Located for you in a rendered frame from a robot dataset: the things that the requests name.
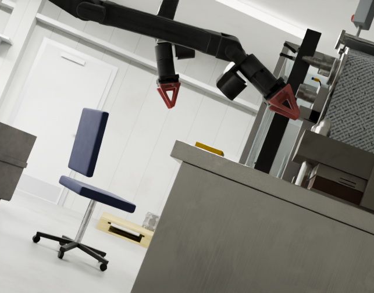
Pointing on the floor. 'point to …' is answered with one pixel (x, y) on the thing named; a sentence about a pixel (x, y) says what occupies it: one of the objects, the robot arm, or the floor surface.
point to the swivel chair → (91, 156)
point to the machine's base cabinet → (252, 244)
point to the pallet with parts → (146, 232)
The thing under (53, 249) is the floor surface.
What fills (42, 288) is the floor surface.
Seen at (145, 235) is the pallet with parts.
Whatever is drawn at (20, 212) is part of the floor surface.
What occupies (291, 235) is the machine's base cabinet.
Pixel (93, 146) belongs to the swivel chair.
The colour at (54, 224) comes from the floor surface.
